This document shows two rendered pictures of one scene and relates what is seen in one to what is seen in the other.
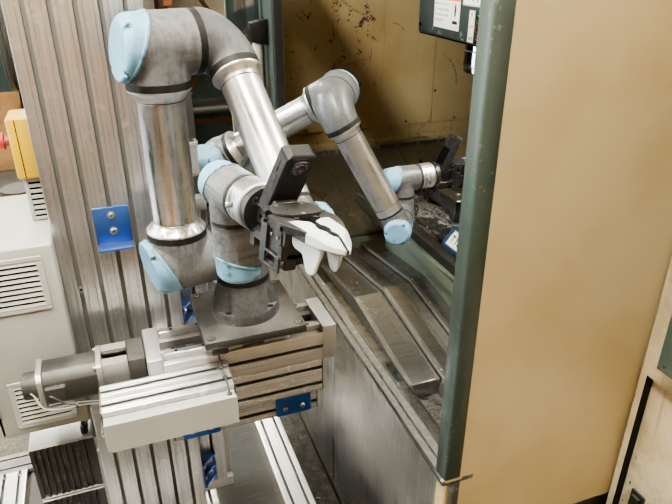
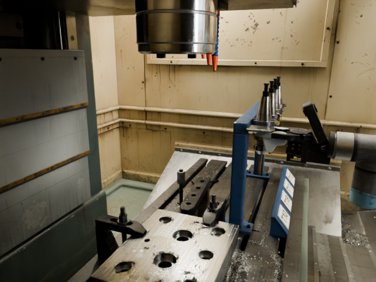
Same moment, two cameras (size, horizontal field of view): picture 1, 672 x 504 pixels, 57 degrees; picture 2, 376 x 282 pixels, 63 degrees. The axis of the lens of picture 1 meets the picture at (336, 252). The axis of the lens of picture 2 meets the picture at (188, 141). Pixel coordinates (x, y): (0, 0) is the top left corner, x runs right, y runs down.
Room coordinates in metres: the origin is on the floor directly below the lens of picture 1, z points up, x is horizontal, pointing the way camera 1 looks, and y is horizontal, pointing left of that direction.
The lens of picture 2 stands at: (2.61, -0.06, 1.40)
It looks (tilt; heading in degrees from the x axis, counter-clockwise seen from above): 16 degrees down; 221
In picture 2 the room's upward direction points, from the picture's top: straight up
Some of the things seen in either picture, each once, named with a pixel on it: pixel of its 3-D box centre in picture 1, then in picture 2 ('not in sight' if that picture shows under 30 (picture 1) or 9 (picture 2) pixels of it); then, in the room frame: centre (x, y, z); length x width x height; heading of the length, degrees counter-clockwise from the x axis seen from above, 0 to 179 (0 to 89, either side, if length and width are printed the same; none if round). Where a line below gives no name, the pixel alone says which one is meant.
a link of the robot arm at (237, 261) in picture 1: (245, 244); not in sight; (0.93, 0.15, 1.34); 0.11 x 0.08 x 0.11; 125
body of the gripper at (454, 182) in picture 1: (449, 174); (308, 145); (1.78, -0.34, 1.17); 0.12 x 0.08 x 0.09; 110
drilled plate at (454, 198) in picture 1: (462, 190); (174, 256); (2.18, -0.47, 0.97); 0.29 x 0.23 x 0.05; 20
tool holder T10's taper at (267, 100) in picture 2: not in sight; (264, 108); (1.82, -0.46, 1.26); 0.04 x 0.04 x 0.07
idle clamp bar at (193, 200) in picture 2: not in sight; (196, 200); (1.88, -0.66, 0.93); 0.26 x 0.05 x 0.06; 25
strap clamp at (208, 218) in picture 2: not in sight; (214, 218); (2.00, -0.50, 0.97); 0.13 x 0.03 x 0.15; 20
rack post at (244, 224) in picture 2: not in sight; (238, 182); (1.89, -0.49, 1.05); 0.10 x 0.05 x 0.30; 110
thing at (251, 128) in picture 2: not in sight; (261, 128); (1.87, -0.44, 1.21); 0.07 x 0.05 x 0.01; 110
